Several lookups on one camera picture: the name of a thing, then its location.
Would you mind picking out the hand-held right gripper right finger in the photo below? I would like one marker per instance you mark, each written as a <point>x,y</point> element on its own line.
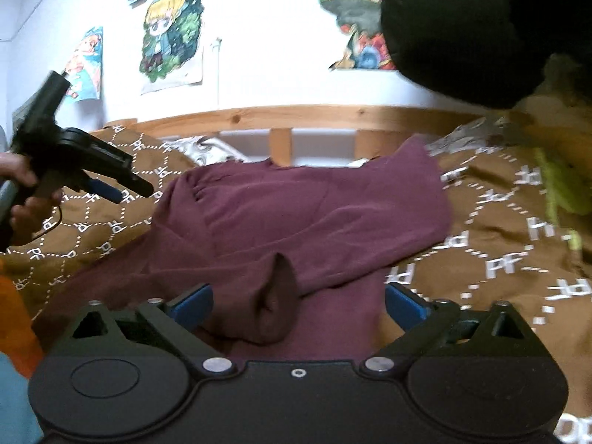
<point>404,303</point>

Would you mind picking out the black puffy cloth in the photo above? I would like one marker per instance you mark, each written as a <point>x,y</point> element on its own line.
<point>462,23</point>

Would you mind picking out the orange cloth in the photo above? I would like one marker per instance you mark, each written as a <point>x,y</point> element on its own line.
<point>16,314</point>

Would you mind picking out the green cartoon wall poster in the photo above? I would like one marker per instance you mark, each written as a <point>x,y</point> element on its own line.
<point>171,37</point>

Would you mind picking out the teal cloth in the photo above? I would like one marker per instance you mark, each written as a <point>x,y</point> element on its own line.
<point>16,402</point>

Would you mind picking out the brown printed blanket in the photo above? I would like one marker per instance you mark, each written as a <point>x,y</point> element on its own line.
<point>499,222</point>

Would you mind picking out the large colourful wall poster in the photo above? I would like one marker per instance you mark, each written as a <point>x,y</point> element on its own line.
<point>351,14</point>

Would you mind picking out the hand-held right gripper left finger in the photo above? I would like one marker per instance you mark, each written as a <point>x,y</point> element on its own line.
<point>194,299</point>

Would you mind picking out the white patterned bedsheet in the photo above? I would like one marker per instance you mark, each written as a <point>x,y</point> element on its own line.
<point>203,148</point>

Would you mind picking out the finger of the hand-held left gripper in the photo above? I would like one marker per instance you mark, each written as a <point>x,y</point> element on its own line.
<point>111,162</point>
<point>105,192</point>

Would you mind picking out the person's left hand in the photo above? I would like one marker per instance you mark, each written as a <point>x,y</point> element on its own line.
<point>32,215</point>

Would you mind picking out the wooden bed frame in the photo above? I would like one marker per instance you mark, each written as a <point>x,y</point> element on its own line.
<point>282,115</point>

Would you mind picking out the maroon long-sleeve shirt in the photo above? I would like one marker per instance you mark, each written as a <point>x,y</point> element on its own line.
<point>286,222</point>

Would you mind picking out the cartoon figure wall poster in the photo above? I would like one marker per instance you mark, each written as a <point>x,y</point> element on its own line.
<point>85,64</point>

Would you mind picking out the yellow-green cloth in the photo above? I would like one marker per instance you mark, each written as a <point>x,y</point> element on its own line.
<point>562,185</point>

